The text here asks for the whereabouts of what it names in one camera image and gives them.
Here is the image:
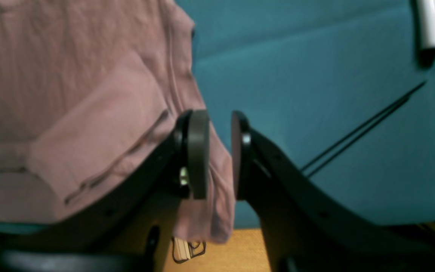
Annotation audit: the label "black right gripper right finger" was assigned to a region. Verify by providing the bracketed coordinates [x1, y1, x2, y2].
[232, 111, 435, 272]

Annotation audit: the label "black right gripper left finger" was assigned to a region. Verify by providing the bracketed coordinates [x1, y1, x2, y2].
[0, 110, 209, 272]

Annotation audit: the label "dusty pink T-shirt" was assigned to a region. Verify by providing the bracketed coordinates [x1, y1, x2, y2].
[0, 0, 237, 244]

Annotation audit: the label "blue table cloth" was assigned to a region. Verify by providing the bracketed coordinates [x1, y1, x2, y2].
[0, 0, 435, 235]

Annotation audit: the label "red pen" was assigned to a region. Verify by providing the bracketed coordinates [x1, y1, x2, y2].
[414, 0, 435, 50]

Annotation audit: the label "black cable ties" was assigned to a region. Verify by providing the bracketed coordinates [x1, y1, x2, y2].
[301, 80, 427, 178]

